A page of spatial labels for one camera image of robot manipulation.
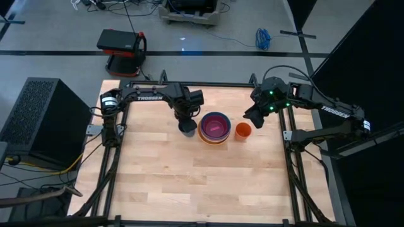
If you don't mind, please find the yellow cable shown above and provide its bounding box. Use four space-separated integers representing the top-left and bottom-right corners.
5 152 85 177

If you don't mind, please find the black panel base foot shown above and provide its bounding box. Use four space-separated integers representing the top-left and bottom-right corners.
279 30 317 40

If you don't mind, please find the blue coiled cable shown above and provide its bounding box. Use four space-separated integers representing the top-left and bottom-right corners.
254 27 273 52

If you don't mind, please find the blue bowl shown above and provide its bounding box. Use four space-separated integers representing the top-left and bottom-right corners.
199 111 232 142

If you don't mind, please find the magenta bowl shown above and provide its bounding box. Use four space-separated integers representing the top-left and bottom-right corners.
203 114 230 140

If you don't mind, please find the black partition panel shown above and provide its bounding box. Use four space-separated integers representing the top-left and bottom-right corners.
285 0 318 30

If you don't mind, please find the black power cable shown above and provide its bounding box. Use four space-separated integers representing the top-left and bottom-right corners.
122 0 152 81

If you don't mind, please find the brown angled bar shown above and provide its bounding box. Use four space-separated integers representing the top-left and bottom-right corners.
0 185 83 209

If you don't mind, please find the black mesh computer case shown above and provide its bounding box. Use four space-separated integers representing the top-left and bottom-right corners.
0 76 93 165

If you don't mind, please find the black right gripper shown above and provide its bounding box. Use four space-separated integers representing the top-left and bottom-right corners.
243 98 271 129

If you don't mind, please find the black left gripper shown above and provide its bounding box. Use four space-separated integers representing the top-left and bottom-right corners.
175 102 201 133

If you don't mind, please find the red black tool cart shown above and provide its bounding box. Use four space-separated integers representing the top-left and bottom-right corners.
95 28 148 78

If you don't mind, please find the grey metal frame strut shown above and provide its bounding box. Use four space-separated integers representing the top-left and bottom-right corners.
321 122 404 160

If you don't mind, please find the stack of coloured bowls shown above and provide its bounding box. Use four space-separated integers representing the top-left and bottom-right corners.
197 111 232 147

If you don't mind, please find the black enclosure curtain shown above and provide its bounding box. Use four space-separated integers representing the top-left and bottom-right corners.
311 0 404 227

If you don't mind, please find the beige equipment cart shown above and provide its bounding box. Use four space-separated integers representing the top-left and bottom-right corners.
157 0 222 26

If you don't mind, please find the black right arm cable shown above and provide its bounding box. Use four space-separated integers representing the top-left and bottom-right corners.
261 64 336 105

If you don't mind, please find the orange cup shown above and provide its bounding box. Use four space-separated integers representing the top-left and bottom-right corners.
234 122 253 142

